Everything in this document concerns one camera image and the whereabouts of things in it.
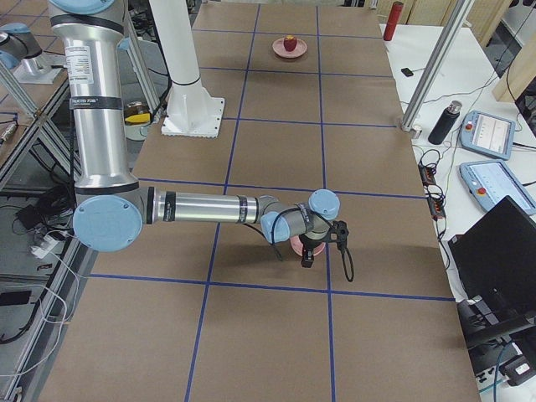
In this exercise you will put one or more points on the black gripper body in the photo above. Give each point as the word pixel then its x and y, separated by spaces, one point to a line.
pixel 311 242

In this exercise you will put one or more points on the pink bowl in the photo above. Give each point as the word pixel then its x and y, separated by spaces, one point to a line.
pixel 296 245

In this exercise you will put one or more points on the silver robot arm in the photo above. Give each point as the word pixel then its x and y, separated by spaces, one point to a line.
pixel 112 205
pixel 22 54

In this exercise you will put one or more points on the pink plate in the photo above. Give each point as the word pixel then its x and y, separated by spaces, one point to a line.
pixel 278 49

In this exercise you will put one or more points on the red apple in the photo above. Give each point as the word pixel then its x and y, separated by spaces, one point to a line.
pixel 290 43

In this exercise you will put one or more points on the brown paper table mat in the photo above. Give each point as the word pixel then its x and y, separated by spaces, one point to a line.
pixel 208 312

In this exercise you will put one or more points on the black laptop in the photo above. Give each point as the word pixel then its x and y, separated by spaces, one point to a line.
pixel 498 254

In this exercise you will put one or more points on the near teach pendant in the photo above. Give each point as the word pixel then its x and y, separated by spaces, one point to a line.
pixel 491 181

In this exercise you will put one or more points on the teach pendant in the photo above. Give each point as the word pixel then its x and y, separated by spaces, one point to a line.
pixel 487 134
pixel 491 181

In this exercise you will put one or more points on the black bottle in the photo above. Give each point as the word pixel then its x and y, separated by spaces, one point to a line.
pixel 445 122

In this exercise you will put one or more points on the small black box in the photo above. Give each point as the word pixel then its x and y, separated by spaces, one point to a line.
pixel 407 72

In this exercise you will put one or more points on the far teach pendant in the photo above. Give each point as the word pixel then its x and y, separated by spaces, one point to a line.
pixel 487 134

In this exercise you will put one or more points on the red bottle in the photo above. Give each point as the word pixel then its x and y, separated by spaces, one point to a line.
pixel 392 20

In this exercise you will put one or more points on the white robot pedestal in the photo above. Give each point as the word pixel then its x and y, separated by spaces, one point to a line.
pixel 191 110

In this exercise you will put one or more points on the aluminium frame post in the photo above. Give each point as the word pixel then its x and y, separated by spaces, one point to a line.
pixel 440 51

